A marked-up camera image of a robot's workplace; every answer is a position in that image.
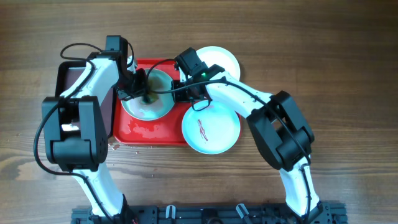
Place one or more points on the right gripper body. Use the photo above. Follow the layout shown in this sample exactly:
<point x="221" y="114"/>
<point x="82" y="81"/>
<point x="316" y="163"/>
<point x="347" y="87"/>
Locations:
<point x="185" y="95"/>

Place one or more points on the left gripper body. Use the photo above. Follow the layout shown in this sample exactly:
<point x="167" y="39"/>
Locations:
<point x="133" y="84"/>

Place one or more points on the light blue plate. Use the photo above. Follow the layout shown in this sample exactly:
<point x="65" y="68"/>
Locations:
<point x="211" y="127"/>
<point x="158" y="81"/>

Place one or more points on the green scrubbing sponge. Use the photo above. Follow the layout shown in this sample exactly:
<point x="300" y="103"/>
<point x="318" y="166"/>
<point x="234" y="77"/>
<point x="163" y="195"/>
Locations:
<point x="149" y="98"/>

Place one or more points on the white plate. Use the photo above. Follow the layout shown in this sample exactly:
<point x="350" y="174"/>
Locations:
<point x="217" y="55"/>

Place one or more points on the light blue plate front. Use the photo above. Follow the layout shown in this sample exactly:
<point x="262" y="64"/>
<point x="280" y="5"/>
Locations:
<point x="211" y="127"/>

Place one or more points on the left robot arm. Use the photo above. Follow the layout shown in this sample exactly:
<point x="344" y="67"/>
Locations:
<point x="72" y="139"/>

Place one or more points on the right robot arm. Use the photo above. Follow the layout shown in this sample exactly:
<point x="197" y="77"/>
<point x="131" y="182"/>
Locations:
<point x="282" y="135"/>

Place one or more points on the red plastic tray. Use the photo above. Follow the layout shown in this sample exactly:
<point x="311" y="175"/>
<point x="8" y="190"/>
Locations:
<point x="164" y="131"/>

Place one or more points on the black water tray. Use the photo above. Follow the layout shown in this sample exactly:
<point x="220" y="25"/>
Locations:
<point x="68" y="73"/>

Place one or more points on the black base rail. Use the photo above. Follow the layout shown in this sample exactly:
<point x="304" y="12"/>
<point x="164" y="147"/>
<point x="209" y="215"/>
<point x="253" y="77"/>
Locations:
<point x="325" y="212"/>

